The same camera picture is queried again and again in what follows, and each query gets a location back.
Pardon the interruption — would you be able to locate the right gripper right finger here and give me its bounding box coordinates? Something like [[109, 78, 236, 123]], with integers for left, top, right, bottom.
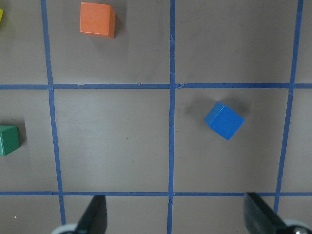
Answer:
[[243, 192, 288, 234]]

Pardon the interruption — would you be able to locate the blue wooden block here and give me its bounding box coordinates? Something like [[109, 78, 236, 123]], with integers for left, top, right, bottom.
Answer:
[[204, 102, 245, 140]]

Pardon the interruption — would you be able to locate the green wooden block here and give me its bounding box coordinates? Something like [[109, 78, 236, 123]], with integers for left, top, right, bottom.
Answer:
[[0, 125, 20, 156]]

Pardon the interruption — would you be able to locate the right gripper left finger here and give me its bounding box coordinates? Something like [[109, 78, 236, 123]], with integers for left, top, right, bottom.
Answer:
[[75, 195, 107, 234]]

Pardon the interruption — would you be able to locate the orange wooden block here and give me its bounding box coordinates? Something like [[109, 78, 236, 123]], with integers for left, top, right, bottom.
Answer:
[[80, 2, 116, 38]]

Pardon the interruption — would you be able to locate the yellow wooden block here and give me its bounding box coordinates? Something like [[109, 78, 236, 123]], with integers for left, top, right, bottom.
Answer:
[[0, 9, 3, 23]]

